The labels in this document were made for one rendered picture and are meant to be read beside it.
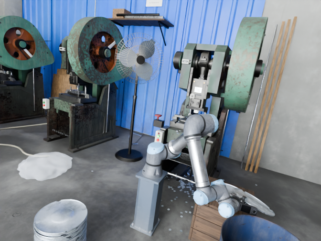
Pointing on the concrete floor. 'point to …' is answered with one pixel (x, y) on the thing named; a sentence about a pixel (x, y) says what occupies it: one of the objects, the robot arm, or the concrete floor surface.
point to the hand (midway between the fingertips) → (245, 201)
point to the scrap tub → (253, 230)
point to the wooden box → (209, 219)
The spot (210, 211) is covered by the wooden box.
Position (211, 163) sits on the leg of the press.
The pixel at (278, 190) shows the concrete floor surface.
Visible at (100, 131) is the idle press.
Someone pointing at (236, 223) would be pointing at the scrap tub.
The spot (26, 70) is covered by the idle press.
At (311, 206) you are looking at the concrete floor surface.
